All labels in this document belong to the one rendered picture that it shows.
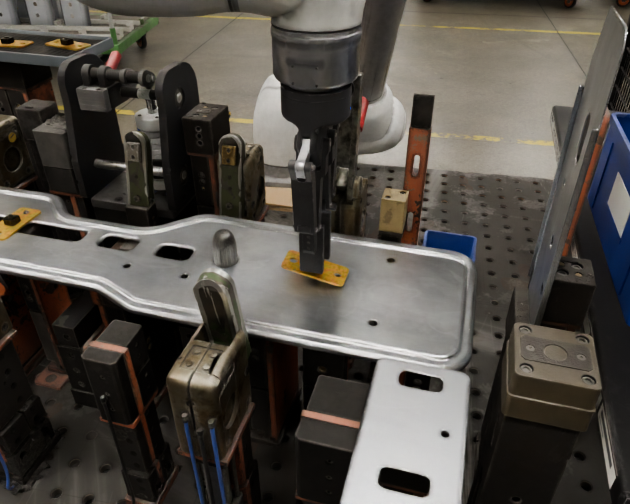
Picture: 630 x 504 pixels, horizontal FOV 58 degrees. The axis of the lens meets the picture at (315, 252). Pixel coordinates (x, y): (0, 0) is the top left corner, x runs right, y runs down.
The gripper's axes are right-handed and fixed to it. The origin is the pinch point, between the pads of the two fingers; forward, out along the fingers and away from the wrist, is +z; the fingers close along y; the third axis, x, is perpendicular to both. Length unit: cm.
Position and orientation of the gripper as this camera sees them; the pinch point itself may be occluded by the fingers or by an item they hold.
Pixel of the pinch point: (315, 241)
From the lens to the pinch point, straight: 70.8
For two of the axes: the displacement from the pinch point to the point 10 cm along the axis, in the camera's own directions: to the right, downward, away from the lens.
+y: -2.7, 5.5, -7.9
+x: 9.6, 1.6, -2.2
